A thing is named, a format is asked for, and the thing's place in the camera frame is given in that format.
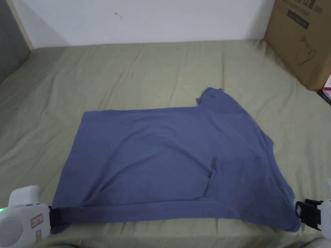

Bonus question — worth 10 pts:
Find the bed with pale green sheet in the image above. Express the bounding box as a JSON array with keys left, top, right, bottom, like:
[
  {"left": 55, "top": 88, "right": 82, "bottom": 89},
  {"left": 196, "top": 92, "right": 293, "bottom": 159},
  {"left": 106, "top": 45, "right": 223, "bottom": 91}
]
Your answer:
[{"left": 0, "top": 38, "right": 331, "bottom": 248}]

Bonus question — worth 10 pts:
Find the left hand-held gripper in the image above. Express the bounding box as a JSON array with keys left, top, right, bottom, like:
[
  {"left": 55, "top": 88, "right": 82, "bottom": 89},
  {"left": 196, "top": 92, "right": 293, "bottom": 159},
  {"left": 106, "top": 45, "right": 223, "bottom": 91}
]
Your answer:
[{"left": 0, "top": 184, "right": 74, "bottom": 248}]

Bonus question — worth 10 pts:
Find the pink and white box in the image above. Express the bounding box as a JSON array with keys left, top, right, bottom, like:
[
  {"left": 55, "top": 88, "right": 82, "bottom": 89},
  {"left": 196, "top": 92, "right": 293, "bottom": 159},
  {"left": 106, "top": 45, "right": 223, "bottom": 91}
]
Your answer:
[{"left": 318, "top": 73, "right": 331, "bottom": 106}]

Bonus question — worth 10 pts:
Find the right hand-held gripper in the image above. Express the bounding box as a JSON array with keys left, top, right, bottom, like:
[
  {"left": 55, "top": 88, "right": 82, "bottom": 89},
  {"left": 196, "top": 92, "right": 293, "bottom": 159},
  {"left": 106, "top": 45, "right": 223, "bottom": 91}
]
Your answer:
[{"left": 295, "top": 178, "right": 331, "bottom": 233}]

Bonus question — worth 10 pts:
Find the brown cardboard carton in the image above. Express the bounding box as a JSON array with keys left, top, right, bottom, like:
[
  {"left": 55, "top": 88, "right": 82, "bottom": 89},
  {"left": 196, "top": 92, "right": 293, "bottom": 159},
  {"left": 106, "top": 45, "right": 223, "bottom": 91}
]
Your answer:
[{"left": 263, "top": 0, "right": 331, "bottom": 91}]

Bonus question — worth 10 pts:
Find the dark blue shirt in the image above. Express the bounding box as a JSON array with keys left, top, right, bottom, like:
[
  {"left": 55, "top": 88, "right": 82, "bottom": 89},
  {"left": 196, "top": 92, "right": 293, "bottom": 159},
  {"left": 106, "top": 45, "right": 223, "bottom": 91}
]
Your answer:
[{"left": 50, "top": 87, "right": 302, "bottom": 234}]

